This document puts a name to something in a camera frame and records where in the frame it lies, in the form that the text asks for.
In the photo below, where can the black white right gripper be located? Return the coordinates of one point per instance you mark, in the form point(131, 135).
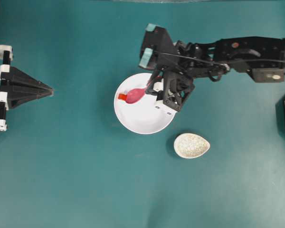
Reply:
point(171, 89)

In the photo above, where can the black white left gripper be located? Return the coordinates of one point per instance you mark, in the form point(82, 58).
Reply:
point(14, 76)

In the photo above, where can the red plastic soup spoon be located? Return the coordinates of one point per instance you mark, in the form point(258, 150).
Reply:
point(136, 94)

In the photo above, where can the small red block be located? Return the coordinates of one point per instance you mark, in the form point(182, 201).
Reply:
point(122, 96)

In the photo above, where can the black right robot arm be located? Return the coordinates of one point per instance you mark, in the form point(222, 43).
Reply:
point(175, 65)

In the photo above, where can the white round bowl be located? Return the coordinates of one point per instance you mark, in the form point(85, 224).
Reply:
point(145, 116)

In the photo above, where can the speckled ceramic spoon rest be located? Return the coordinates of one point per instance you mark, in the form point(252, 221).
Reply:
point(190, 146)

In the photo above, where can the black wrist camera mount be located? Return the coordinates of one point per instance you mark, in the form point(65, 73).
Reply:
point(157, 48)

